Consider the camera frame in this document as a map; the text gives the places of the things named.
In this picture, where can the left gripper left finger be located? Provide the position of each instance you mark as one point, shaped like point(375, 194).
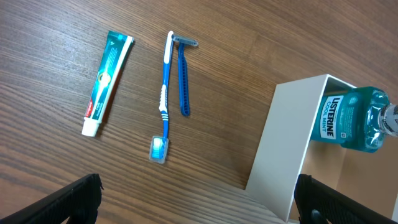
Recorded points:
point(76, 203)

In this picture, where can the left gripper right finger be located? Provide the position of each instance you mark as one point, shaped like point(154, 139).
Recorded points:
point(318, 203)

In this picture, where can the blue mouthwash bottle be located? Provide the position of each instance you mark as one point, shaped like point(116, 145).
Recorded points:
point(358, 119)

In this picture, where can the blue white toothbrush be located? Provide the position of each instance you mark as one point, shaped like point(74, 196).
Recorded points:
point(159, 144)

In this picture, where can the teal toothpaste tube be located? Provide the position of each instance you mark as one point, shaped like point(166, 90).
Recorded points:
point(114, 55)

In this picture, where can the blue disposable razor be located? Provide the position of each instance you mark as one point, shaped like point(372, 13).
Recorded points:
point(182, 72)

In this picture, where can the white open cardboard box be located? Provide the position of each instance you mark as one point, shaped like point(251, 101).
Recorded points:
point(286, 150)

